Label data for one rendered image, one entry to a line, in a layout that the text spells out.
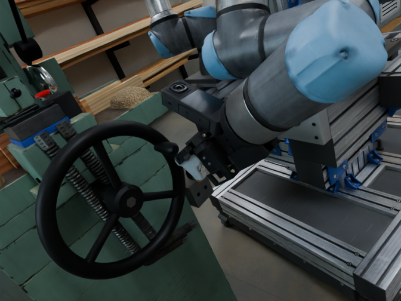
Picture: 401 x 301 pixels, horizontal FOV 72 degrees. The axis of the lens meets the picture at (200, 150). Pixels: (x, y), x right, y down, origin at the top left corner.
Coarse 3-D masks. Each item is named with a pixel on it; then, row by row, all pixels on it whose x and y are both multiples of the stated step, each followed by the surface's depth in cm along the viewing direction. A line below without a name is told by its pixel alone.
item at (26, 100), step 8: (8, 80) 61; (16, 80) 62; (0, 88) 60; (8, 88) 61; (24, 88) 63; (0, 96) 60; (8, 96) 61; (24, 96) 63; (32, 96) 66; (0, 104) 60; (8, 104) 61; (16, 104) 62; (24, 104) 63; (32, 104) 65; (0, 112) 64; (8, 112) 61; (16, 112) 63
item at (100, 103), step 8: (128, 80) 85; (136, 80) 87; (112, 88) 83; (120, 88) 84; (104, 96) 81; (112, 96) 82; (88, 104) 78; (96, 104) 79; (104, 104) 81; (96, 112) 79
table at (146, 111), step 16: (160, 96) 75; (112, 112) 74; (128, 112) 69; (144, 112) 72; (160, 112) 76; (112, 144) 61; (112, 160) 57; (16, 176) 56; (96, 176) 55; (0, 192) 52; (16, 192) 54; (32, 192) 54; (64, 192) 51; (0, 208) 52; (16, 208) 54; (0, 224) 53
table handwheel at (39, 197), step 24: (120, 120) 49; (72, 144) 43; (96, 144) 46; (48, 168) 41; (48, 192) 41; (96, 192) 55; (120, 192) 48; (144, 192) 54; (168, 192) 57; (48, 216) 41; (168, 216) 59; (48, 240) 41; (96, 240) 48; (72, 264) 44; (96, 264) 48; (120, 264) 51
